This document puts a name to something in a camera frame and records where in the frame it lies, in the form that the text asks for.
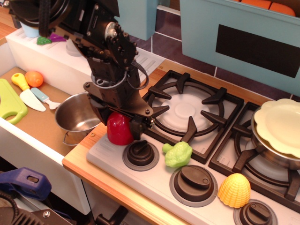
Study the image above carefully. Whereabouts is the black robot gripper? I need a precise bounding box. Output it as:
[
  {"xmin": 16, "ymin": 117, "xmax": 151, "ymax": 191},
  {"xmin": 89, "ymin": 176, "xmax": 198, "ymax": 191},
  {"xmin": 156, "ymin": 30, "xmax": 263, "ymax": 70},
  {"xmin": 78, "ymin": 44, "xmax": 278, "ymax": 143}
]
[{"xmin": 83, "ymin": 71, "xmax": 155, "ymax": 140}]

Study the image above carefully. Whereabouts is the red toy sweet potato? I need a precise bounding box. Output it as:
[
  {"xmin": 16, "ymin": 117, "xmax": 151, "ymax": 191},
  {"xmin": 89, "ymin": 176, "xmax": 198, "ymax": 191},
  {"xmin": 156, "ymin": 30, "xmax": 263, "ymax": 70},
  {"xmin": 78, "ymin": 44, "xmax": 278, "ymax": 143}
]
[{"xmin": 107, "ymin": 112, "xmax": 134, "ymax": 146}]

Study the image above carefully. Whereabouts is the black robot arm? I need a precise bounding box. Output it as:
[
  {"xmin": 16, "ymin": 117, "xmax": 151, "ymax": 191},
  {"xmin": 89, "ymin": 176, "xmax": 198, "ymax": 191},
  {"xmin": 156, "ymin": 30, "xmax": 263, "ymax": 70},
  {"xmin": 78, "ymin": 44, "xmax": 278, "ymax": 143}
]
[{"xmin": 6, "ymin": 0, "xmax": 153, "ymax": 140}]

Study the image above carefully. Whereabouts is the small steel pot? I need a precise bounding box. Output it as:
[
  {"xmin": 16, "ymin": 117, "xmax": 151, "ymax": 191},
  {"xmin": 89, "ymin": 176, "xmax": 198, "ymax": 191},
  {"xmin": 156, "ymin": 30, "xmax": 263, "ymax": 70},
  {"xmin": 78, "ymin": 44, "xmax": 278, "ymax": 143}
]
[{"xmin": 55, "ymin": 92, "xmax": 100, "ymax": 146}]

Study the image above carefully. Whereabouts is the left black stove knob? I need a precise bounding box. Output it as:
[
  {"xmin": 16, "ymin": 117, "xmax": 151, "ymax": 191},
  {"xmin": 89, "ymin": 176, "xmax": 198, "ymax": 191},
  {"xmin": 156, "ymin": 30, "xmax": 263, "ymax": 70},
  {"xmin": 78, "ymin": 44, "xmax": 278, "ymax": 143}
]
[{"xmin": 122, "ymin": 140, "xmax": 159, "ymax": 172}]

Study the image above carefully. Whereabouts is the black stove knob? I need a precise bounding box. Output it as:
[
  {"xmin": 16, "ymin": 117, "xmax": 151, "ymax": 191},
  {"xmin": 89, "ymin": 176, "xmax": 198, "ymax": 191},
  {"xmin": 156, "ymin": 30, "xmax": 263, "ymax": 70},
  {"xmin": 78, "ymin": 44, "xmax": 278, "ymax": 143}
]
[
  {"xmin": 169, "ymin": 165, "xmax": 218, "ymax": 208},
  {"xmin": 233, "ymin": 199, "xmax": 278, "ymax": 225},
  {"xmin": 122, "ymin": 140, "xmax": 159, "ymax": 172}
]

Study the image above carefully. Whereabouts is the left black burner grate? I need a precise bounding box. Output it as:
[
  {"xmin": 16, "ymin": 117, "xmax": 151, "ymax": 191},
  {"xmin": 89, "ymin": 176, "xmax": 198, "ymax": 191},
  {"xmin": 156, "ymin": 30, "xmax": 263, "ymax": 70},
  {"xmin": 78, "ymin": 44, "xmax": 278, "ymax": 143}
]
[{"xmin": 143, "ymin": 70, "xmax": 244, "ymax": 164}]

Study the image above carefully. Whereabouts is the black burner grate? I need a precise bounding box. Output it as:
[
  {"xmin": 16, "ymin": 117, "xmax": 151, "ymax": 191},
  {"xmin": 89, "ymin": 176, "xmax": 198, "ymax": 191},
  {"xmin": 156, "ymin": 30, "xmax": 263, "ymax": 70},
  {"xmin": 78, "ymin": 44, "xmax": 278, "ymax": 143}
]
[
  {"xmin": 209, "ymin": 102, "xmax": 300, "ymax": 212},
  {"xmin": 143, "ymin": 70, "xmax": 244, "ymax": 164}
]

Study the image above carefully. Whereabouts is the green toy broccoli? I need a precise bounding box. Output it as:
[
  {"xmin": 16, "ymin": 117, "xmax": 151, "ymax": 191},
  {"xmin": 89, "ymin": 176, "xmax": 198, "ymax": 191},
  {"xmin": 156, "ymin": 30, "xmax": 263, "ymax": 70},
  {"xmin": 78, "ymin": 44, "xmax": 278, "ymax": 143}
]
[{"xmin": 162, "ymin": 141, "xmax": 193, "ymax": 168}]

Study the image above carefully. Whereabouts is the grey toy faucet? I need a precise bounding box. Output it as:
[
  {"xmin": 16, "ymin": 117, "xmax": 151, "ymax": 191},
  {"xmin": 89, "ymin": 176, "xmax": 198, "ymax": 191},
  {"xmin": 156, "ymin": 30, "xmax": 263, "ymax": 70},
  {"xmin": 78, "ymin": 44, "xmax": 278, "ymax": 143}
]
[{"xmin": 66, "ymin": 39, "xmax": 82, "ymax": 57}]

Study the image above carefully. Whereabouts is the orange toy fruit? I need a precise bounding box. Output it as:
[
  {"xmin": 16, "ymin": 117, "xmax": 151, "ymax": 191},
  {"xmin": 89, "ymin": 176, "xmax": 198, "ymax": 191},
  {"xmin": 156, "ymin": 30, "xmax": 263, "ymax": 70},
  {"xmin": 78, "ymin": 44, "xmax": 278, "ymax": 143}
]
[{"xmin": 25, "ymin": 71, "xmax": 44, "ymax": 87}]

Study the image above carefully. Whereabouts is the white stove top panel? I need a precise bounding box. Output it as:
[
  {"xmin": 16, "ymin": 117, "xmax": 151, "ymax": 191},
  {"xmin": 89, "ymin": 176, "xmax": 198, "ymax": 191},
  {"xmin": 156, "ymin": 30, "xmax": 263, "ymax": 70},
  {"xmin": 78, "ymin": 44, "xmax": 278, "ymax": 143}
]
[{"xmin": 86, "ymin": 77, "xmax": 300, "ymax": 225}]

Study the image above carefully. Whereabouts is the middle black stove knob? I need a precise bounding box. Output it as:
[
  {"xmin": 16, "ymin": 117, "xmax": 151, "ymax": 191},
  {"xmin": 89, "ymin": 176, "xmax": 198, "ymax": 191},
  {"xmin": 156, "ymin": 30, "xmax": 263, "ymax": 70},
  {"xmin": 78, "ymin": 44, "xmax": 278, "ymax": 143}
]
[{"xmin": 169, "ymin": 165, "xmax": 218, "ymax": 208}]

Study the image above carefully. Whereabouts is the purple toy eggplant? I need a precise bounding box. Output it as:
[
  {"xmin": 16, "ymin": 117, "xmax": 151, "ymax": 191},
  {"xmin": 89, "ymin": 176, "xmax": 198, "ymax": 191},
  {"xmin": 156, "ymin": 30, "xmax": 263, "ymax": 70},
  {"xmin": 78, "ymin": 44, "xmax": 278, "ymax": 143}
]
[{"xmin": 37, "ymin": 33, "xmax": 66, "ymax": 45}]

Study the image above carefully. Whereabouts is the green cutting board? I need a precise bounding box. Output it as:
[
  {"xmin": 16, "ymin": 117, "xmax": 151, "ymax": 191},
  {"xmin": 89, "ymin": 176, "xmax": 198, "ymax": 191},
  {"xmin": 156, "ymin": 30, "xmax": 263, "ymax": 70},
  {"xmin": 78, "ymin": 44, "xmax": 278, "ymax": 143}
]
[{"xmin": 0, "ymin": 78, "xmax": 28, "ymax": 125}]

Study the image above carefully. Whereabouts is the blue clamp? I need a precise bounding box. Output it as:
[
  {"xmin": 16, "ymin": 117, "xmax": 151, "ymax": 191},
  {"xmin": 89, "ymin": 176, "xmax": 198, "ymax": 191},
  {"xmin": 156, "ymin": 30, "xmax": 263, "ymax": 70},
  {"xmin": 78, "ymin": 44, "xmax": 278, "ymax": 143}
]
[{"xmin": 0, "ymin": 167, "xmax": 52, "ymax": 201}]

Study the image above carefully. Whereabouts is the right black burner grate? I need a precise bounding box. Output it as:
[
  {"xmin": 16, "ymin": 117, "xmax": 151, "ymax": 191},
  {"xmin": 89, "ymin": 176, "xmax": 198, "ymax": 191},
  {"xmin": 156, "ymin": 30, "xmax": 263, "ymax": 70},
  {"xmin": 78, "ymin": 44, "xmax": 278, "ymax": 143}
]
[{"xmin": 209, "ymin": 102, "xmax": 300, "ymax": 212}]

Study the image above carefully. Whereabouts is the light blue cup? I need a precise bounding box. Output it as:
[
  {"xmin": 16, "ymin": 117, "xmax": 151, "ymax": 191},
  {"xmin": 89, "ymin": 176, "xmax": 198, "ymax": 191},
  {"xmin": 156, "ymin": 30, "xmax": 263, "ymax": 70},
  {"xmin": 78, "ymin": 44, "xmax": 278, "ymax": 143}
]
[{"xmin": 20, "ymin": 22, "xmax": 40, "ymax": 38}]

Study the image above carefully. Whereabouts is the yellow toy corn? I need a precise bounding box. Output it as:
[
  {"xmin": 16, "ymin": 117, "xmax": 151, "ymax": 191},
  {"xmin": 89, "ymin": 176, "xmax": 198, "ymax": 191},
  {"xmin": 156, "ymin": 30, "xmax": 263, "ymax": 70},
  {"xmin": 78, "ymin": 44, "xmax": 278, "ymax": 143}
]
[{"xmin": 217, "ymin": 173, "xmax": 251, "ymax": 209}]

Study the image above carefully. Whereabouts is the steel pan on stove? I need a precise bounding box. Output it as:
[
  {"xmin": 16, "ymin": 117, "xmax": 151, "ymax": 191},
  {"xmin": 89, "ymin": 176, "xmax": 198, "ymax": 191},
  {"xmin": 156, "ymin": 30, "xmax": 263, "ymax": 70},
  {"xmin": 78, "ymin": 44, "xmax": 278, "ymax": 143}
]
[{"xmin": 251, "ymin": 110, "xmax": 300, "ymax": 170}]

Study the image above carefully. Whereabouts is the teal toy microwave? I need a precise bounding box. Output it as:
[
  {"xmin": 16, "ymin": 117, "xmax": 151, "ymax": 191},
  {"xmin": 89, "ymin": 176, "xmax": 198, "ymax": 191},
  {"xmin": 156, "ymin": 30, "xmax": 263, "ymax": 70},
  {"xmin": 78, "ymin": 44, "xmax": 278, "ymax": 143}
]
[{"xmin": 180, "ymin": 0, "xmax": 300, "ymax": 95}]

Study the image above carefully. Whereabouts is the cream scalloped plate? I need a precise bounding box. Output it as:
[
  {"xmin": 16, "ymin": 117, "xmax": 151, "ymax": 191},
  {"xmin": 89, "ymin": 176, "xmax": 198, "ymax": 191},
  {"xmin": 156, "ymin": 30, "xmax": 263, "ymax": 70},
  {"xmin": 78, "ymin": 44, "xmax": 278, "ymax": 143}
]
[{"xmin": 254, "ymin": 98, "xmax": 300, "ymax": 158}]

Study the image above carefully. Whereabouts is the right black stove knob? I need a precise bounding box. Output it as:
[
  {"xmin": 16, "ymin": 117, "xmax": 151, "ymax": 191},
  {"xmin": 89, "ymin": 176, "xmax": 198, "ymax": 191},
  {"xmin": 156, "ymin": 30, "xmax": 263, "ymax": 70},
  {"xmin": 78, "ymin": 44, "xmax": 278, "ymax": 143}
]
[{"xmin": 233, "ymin": 199, "xmax": 278, "ymax": 225}]

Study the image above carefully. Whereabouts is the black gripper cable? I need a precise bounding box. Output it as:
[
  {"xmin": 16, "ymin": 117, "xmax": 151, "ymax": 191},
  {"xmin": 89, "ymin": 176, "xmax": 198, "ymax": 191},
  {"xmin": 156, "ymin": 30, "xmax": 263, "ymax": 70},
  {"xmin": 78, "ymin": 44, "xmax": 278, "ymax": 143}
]
[{"xmin": 126, "ymin": 60, "xmax": 150, "ymax": 90}]

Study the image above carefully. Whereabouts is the blue handled toy fork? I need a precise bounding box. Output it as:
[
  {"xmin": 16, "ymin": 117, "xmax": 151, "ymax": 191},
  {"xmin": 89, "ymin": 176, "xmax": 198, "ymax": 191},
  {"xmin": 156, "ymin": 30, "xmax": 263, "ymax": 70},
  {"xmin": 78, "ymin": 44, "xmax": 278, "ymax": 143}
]
[{"xmin": 30, "ymin": 87, "xmax": 60, "ymax": 110}]

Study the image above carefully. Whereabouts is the yellow handled toy knife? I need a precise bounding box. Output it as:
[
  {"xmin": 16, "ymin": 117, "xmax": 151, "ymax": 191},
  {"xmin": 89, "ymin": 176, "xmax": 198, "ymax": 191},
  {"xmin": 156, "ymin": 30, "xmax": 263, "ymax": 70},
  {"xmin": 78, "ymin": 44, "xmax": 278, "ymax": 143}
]
[{"xmin": 11, "ymin": 73, "xmax": 46, "ymax": 112}]

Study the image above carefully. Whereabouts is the black oven door handle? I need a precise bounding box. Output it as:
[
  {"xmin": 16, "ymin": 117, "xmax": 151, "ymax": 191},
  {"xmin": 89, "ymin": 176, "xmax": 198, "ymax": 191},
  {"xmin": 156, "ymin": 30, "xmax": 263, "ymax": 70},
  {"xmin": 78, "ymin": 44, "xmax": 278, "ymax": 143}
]
[{"xmin": 95, "ymin": 206, "xmax": 129, "ymax": 225}]

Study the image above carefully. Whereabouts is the teal cabinet post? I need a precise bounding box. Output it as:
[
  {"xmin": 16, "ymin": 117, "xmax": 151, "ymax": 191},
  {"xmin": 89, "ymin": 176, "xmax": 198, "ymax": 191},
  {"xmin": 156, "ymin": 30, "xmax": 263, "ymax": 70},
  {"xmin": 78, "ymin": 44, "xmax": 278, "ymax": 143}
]
[{"xmin": 117, "ymin": 0, "xmax": 158, "ymax": 40}]

